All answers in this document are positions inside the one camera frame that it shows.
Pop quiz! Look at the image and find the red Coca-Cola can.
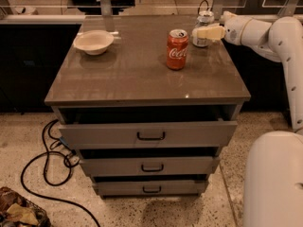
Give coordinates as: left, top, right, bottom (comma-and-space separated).
167, 28, 188, 70

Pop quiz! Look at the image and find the black floor cable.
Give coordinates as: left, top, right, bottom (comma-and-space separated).
20, 119, 101, 227

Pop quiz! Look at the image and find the silver green 7up can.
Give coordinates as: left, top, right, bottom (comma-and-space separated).
192, 10, 214, 47

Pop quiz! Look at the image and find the bottom grey drawer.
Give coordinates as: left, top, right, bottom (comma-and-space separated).
93, 180, 208, 197

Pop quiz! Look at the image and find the white paper bowl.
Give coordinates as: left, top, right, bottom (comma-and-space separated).
73, 30, 115, 56

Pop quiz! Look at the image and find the basket with cloths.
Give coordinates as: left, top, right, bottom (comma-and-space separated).
0, 186, 51, 227

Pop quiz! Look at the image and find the grey drawer cabinet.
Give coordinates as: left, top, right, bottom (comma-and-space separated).
45, 15, 250, 184

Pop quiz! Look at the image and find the top grey drawer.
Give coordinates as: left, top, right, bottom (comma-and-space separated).
59, 120, 237, 149

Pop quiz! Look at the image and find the black cable behind cabinet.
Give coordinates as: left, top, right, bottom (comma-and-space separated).
197, 0, 210, 15

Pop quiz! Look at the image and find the middle grey drawer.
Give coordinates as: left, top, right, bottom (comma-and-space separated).
80, 156, 220, 177

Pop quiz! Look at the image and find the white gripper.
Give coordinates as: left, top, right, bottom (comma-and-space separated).
192, 11, 252, 45

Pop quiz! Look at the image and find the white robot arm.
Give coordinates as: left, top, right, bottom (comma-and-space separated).
192, 12, 303, 227

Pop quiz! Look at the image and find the grey drawer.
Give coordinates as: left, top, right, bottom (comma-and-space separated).
80, 156, 220, 177
93, 180, 208, 197
59, 120, 237, 149

